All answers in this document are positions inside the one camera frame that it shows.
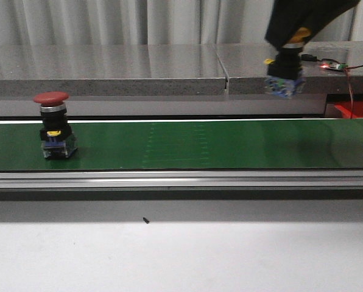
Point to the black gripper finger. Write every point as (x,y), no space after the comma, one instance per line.
(286,18)
(330,20)

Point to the yellow push button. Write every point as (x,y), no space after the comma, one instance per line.
(285,73)

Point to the red push button top edge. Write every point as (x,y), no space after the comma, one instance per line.
(57,139)

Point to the black connector plug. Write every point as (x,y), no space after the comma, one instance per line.
(309,58)

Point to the small green circuit board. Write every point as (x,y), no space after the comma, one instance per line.
(334,66)

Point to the red plastic bin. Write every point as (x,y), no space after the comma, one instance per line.
(347,112)

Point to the green conveyor belt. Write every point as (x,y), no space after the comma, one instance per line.
(235,144)

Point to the grey pleated curtain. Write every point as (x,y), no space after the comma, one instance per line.
(133,22)

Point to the grey stone countertop left slab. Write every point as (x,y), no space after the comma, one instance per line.
(111,70)

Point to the aluminium conveyor frame rail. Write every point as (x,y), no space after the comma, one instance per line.
(185,180)

